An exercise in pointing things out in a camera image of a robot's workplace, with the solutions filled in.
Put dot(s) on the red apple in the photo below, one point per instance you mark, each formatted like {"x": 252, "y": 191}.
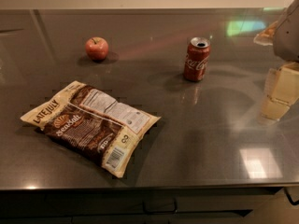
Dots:
{"x": 96, "y": 48}

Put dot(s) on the dark cabinet drawer front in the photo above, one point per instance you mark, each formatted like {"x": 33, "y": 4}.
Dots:
{"x": 132, "y": 206}

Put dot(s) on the brown chip bag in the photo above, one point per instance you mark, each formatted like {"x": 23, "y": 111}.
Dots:
{"x": 93, "y": 124}

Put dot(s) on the red coke can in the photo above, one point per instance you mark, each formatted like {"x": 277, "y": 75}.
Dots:
{"x": 197, "y": 56}

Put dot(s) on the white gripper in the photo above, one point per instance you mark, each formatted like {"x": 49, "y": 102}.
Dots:
{"x": 288, "y": 34}

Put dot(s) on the dark drawer handle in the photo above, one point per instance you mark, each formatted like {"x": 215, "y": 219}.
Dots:
{"x": 289, "y": 197}

